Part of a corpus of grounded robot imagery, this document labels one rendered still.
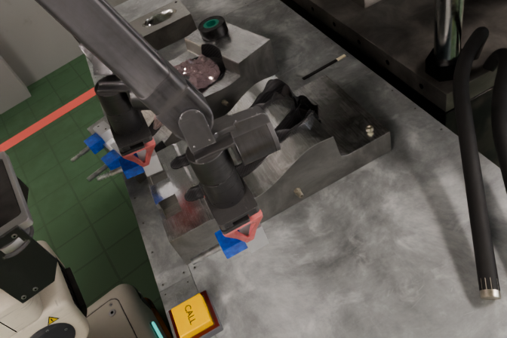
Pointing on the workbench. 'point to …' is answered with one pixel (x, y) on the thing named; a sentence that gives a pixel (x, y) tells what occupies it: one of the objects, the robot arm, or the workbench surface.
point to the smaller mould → (165, 25)
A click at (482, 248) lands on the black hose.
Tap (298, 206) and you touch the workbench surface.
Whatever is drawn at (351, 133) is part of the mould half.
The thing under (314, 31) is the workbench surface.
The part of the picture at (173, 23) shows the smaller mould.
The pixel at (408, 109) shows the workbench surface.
